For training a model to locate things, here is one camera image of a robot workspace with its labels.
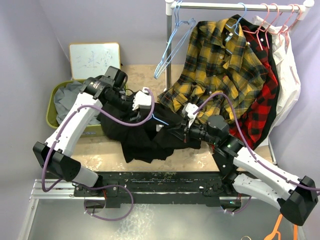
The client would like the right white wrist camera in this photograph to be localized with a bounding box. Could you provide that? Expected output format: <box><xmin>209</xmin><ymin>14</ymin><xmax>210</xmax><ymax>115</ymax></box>
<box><xmin>182</xmin><ymin>102</ymin><xmax>198</xmax><ymax>126</ymax></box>

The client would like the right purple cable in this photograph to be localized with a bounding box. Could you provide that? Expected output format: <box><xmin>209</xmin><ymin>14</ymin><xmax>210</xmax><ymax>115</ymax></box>
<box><xmin>193</xmin><ymin>91</ymin><xmax>320</xmax><ymax>216</ymax></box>

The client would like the small whiteboard yellow frame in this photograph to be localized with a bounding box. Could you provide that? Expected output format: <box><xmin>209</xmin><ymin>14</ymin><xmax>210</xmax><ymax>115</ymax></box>
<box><xmin>68</xmin><ymin>42</ymin><xmax>121</xmax><ymax>80</ymax></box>

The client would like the purple cable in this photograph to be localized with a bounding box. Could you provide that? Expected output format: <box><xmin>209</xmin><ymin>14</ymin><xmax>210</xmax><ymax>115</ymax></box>
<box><xmin>41</xmin><ymin>87</ymin><xmax>156</xmax><ymax>222</ymax></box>
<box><xmin>193</xmin><ymin>91</ymin><xmax>320</xmax><ymax>216</ymax></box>

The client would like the grey shirt in bin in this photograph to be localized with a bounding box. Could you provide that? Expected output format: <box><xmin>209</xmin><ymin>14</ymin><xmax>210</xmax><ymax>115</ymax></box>
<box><xmin>54</xmin><ymin>82</ymin><xmax>101</xmax><ymax>126</ymax></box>

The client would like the white shirt on rack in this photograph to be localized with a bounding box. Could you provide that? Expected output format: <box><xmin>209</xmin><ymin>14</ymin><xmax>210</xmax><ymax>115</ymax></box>
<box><xmin>252</xmin><ymin>16</ymin><xmax>301</xmax><ymax>128</ymax></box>

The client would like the pink hanger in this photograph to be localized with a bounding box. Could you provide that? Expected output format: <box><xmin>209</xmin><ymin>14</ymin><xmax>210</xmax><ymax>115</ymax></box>
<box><xmin>278</xmin><ymin>3</ymin><xmax>301</xmax><ymax>47</ymax></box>
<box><xmin>254</xmin><ymin>2</ymin><xmax>273</xmax><ymax>51</ymax></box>
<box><xmin>265</xmin><ymin>3</ymin><xmax>280</xmax><ymax>37</ymax></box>

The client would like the blue wire hangers bunch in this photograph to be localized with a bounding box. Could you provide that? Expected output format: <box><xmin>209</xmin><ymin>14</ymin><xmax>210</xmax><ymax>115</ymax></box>
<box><xmin>153</xmin><ymin>0</ymin><xmax>196</xmax><ymax>80</ymax></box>

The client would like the green plastic laundry bin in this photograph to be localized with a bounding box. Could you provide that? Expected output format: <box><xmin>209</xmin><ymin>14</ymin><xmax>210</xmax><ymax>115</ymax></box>
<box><xmin>46</xmin><ymin>79</ymin><xmax>104</xmax><ymax>138</ymax></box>

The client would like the pink hanger right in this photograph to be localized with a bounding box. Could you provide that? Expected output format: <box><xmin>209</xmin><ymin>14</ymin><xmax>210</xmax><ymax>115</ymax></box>
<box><xmin>278</xmin><ymin>3</ymin><xmax>301</xmax><ymax>47</ymax></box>

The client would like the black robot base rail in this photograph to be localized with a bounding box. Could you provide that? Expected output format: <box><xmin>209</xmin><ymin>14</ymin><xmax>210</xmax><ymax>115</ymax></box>
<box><xmin>71</xmin><ymin>171</ymin><xmax>245</xmax><ymax>211</ymax></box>

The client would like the pink hanger left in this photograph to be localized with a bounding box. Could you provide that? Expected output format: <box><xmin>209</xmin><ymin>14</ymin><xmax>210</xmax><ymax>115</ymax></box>
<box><xmin>254</xmin><ymin>2</ymin><xmax>273</xmax><ymax>51</ymax></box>

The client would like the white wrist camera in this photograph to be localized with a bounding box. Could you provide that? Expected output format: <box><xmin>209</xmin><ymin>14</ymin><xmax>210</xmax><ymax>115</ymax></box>
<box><xmin>132</xmin><ymin>87</ymin><xmax>155</xmax><ymax>111</ymax></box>
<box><xmin>182</xmin><ymin>102</ymin><xmax>198</xmax><ymax>126</ymax></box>

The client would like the white metal clothes rack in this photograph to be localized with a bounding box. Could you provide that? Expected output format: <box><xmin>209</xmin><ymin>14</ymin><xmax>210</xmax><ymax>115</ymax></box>
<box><xmin>163</xmin><ymin>0</ymin><xmax>315</xmax><ymax>166</ymax></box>

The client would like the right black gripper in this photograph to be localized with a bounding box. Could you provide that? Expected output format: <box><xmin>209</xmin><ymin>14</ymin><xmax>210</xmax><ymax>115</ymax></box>
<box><xmin>168</xmin><ymin>116</ymin><xmax>219</xmax><ymax>145</ymax></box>

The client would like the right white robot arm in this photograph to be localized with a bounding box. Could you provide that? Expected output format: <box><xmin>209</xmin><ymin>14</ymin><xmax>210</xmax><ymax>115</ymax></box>
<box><xmin>167</xmin><ymin>115</ymin><xmax>319</xmax><ymax>226</ymax></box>

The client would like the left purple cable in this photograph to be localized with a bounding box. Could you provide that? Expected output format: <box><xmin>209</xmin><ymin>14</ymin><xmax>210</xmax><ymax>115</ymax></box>
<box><xmin>41</xmin><ymin>87</ymin><xmax>156</xmax><ymax>222</ymax></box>

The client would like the pink hanger middle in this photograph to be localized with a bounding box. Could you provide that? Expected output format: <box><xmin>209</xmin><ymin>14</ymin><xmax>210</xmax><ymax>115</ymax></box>
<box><xmin>265</xmin><ymin>3</ymin><xmax>280</xmax><ymax>37</ymax></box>

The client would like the aluminium extrusion frame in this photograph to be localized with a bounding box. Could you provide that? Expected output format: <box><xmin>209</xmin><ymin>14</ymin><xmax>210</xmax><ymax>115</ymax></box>
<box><xmin>29</xmin><ymin>179</ymin><xmax>75</xmax><ymax>200</ymax></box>

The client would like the black t-shirt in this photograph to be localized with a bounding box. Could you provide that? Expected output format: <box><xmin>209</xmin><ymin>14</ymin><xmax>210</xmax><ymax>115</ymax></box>
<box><xmin>99</xmin><ymin>103</ymin><xmax>201</xmax><ymax>163</ymax></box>

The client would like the red black plaid shirt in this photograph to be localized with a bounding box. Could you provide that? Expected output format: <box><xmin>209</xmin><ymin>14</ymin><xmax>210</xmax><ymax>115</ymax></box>
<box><xmin>212</xmin><ymin>14</ymin><xmax>280</xmax><ymax>154</ymax></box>

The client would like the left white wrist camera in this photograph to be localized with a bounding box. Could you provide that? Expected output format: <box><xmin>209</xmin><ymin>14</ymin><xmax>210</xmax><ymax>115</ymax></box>
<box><xmin>132</xmin><ymin>87</ymin><xmax>155</xmax><ymax>111</ymax></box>

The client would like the yellow plaid shirt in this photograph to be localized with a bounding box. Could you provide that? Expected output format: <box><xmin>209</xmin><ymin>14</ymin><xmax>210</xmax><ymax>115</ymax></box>
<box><xmin>157</xmin><ymin>18</ymin><xmax>268</xmax><ymax>123</ymax></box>

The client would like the blue hanger holding plaid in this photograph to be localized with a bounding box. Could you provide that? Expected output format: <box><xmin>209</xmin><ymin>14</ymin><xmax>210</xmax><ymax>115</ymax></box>
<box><xmin>226</xmin><ymin>2</ymin><xmax>248</xmax><ymax>36</ymax></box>

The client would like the orange plastic hanger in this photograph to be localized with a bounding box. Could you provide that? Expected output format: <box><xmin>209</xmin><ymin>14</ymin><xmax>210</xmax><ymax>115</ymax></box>
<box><xmin>264</xmin><ymin>214</ymin><xmax>299</xmax><ymax>240</ymax></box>

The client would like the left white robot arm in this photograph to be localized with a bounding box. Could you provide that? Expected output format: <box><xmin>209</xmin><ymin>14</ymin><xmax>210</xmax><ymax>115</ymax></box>
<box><xmin>33</xmin><ymin>66</ymin><xmax>155</xmax><ymax>196</ymax></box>

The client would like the light blue wire hanger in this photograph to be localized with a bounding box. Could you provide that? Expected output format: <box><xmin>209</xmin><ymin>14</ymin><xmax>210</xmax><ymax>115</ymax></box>
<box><xmin>150</xmin><ymin>113</ymin><xmax>169</xmax><ymax>126</ymax></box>

